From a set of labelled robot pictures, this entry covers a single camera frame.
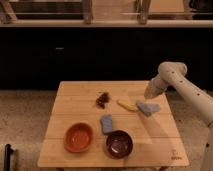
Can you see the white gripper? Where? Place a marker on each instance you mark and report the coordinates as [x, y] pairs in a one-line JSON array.
[[156, 87]]

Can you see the blue grey towel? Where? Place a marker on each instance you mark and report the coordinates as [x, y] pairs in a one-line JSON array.
[[148, 108]]

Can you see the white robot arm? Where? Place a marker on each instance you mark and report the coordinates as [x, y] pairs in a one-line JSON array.
[[173, 74]]

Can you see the purple bowl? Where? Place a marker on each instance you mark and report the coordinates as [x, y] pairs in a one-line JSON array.
[[119, 144]]

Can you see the orange bowl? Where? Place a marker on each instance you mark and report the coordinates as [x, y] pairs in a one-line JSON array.
[[78, 138]]

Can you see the yellow banana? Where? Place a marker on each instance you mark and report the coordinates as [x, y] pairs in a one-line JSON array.
[[126, 106]]

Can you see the dark grape bunch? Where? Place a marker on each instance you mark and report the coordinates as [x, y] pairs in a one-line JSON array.
[[102, 100]]

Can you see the wooden folding table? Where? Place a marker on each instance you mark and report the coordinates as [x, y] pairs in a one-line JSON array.
[[156, 140]]

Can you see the black object at floor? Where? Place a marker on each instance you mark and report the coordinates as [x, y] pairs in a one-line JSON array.
[[8, 151]]

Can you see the wooden shelf rail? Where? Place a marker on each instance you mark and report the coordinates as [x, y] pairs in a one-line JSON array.
[[106, 13]]

